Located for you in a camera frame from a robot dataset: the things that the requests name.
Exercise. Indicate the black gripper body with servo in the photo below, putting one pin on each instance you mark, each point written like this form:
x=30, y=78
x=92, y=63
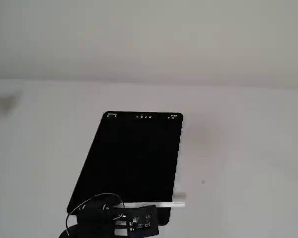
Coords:
x=97, y=219

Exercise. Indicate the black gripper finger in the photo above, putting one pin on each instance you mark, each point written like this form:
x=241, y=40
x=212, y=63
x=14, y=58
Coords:
x=111, y=202

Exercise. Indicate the white stylus pencil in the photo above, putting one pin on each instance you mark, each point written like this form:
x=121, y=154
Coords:
x=161, y=204

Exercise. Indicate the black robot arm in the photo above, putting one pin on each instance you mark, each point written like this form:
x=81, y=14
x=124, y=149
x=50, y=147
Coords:
x=89, y=223

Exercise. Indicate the black tablet with silver edge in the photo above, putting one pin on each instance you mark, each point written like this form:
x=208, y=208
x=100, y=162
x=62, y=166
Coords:
x=139, y=153

